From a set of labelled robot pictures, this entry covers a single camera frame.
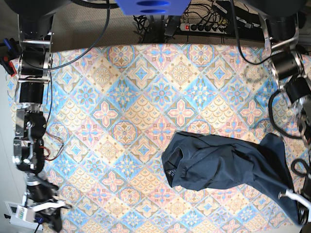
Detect white power strip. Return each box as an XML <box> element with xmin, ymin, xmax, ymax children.
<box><xmin>179</xmin><ymin>23</ymin><xmax>226</xmax><ymax>34</ymax></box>

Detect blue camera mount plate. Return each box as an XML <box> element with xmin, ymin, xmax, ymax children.
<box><xmin>116</xmin><ymin>0</ymin><xmax>190</xmax><ymax>16</ymax></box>

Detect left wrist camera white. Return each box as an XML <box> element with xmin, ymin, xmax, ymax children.
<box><xmin>278</xmin><ymin>189</ymin><xmax>311</xmax><ymax>210</ymax></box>

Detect patterned colourful tablecloth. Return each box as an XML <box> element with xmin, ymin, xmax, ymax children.
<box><xmin>5</xmin><ymin>43</ymin><xmax>311</xmax><ymax>233</ymax></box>

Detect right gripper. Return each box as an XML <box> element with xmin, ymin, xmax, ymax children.
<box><xmin>24</xmin><ymin>173</ymin><xmax>62</xmax><ymax>233</ymax></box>

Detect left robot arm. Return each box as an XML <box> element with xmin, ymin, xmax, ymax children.
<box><xmin>246</xmin><ymin>0</ymin><xmax>311</xmax><ymax>225</ymax></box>

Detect blue clamp lower left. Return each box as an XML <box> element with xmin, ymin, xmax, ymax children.
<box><xmin>3</xmin><ymin>213</ymin><xmax>51</xmax><ymax>233</ymax></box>

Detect red black clamp upper left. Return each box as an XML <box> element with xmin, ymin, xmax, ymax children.
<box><xmin>0</xmin><ymin>56</ymin><xmax>17</xmax><ymax>77</ymax></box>

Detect blue clamp upper left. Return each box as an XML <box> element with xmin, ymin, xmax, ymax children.
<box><xmin>0</xmin><ymin>38</ymin><xmax>17</xmax><ymax>51</ymax></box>

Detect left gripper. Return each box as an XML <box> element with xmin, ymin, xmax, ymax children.
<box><xmin>300</xmin><ymin>179</ymin><xmax>311</xmax><ymax>219</ymax></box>

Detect dark navy t-shirt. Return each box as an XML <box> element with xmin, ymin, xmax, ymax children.
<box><xmin>161</xmin><ymin>132</ymin><xmax>300</xmax><ymax>225</ymax></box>

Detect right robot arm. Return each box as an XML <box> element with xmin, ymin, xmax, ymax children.
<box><xmin>0</xmin><ymin>0</ymin><xmax>68</xmax><ymax>232</ymax></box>

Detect blue clamp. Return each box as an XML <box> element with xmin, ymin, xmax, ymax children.
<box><xmin>3</xmin><ymin>213</ymin><xmax>51</xmax><ymax>233</ymax></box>
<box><xmin>0</xmin><ymin>38</ymin><xmax>17</xmax><ymax>51</ymax></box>

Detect white wall outlet box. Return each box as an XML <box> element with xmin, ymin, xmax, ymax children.
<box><xmin>4</xmin><ymin>201</ymin><xmax>37</xmax><ymax>230</ymax></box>

